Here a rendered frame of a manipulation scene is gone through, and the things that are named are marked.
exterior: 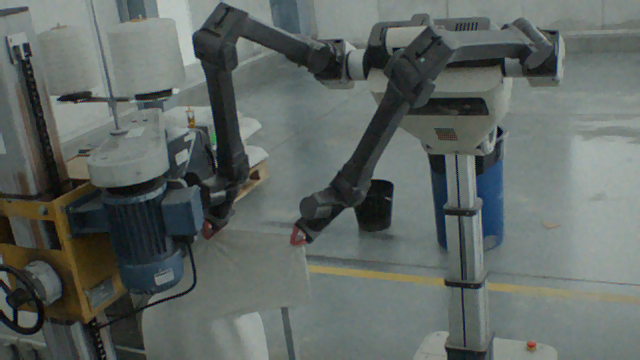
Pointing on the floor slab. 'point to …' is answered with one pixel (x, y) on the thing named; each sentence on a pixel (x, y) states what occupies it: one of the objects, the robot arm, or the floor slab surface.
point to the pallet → (254, 178)
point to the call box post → (290, 333)
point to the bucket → (376, 206)
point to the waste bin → (491, 210)
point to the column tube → (37, 180)
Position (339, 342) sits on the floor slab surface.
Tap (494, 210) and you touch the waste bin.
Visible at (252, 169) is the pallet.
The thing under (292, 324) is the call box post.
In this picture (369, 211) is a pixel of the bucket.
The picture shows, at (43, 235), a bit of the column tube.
